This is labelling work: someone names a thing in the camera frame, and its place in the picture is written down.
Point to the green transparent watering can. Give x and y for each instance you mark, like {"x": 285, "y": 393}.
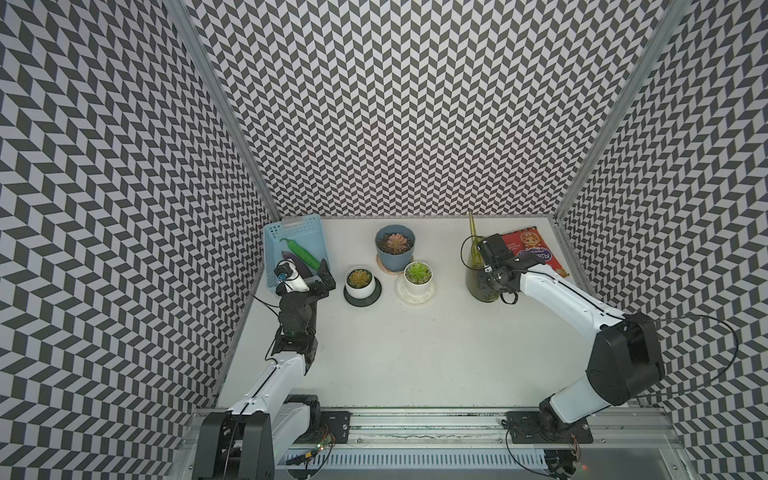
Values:
{"x": 476, "y": 279}

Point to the dark round saucer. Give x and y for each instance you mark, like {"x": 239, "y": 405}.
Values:
{"x": 363, "y": 297}

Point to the red candy bag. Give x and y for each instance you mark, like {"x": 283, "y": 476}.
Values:
{"x": 529, "y": 240}

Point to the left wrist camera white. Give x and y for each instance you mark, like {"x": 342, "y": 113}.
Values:
{"x": 289, "y": 278}

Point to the light blue plastic basket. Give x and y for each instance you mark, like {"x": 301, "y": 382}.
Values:
{"x": 303, "y": 236}

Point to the white pot yellow-green succulent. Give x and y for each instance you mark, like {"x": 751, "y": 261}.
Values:
{"x": 359, "y": 277}

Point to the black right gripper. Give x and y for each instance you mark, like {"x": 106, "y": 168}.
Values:
{"x": 507, "y": 288}

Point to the white pot green succulent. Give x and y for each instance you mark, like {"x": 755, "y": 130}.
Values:
{"x": 418, "y": 277}

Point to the green toy cucumber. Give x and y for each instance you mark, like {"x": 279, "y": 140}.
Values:
{"x": 296, "y": 248}

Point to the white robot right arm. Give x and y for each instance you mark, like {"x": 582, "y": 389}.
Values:
{"x": 625, "y": 358}

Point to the blue-grey plant pot pink succulent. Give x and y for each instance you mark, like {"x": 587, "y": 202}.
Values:
{"x": 395, "y": 244}

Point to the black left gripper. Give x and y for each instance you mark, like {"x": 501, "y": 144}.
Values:
{"x": 321, "y": 291}

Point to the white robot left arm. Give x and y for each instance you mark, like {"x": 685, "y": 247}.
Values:
{"x": 246, "y": 440}

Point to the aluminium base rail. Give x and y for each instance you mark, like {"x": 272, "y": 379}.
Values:
{"x": 617, "y": 443}

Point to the cork coaster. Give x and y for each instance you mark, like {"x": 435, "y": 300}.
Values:
{"x": 385, "y": 269}

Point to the purple toy eggplant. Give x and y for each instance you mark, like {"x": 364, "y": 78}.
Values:
{"x": 303, "y": 269}

